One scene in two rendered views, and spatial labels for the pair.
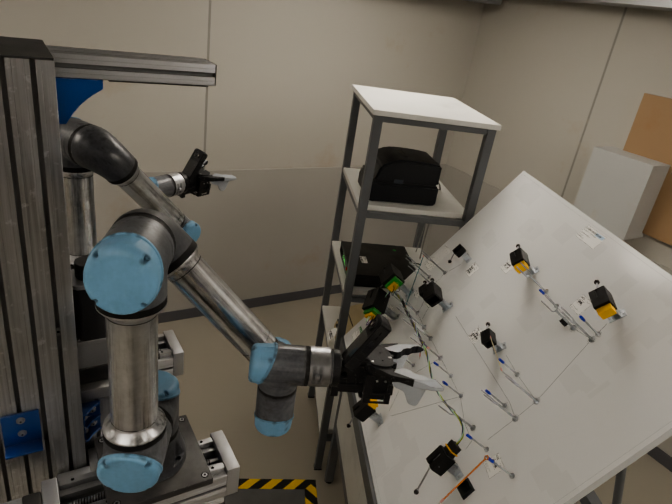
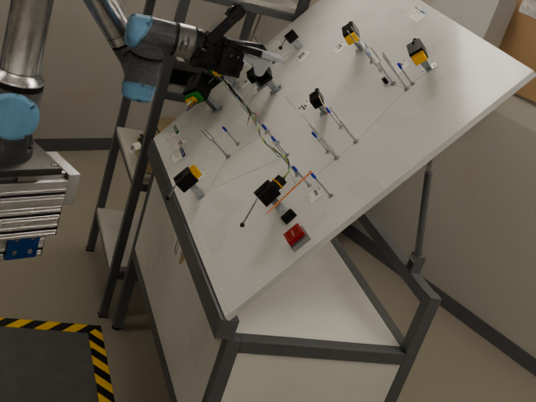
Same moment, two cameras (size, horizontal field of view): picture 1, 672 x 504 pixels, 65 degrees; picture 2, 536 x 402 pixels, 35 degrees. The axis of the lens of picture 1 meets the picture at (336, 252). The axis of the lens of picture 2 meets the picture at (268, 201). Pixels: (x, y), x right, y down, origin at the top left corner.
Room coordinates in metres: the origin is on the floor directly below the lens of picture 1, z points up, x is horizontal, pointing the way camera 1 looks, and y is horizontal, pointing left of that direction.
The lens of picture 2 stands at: (-1.07, 0.17, 2.04)
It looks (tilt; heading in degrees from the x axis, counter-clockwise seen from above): 23 degrees down; 346
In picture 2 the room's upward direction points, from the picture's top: 18 degrees clockwise
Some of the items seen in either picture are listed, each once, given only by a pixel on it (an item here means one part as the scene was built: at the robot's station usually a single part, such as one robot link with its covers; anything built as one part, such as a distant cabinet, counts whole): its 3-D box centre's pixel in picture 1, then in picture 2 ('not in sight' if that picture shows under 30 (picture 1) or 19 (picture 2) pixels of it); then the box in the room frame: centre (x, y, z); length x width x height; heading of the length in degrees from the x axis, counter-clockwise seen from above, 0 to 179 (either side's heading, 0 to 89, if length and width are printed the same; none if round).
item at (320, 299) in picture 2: not in sight; (254, 291); (1.44, -0.52, 0.60); 1.17 x 0.58 x 0.40; 10
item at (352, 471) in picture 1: (352, 435); (159, 241); (1.66, -0.18, 0.60); 0.55 x 0.02 x 0.39; 10
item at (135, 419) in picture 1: (133, 365); (29, 17); (0.77, 0.33, 1.54); 0.15 x 0.12 x 0.55; 8
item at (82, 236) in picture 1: (79, 213); not in sight; (1.38, 0.75, 1.54); 0.15 x 0.12 x 0.55; 60
